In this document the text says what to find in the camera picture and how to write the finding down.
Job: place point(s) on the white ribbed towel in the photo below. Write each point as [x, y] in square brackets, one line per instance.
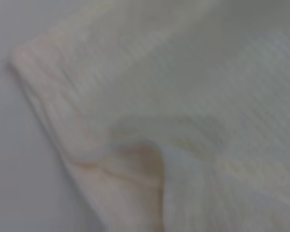
[174, 101]

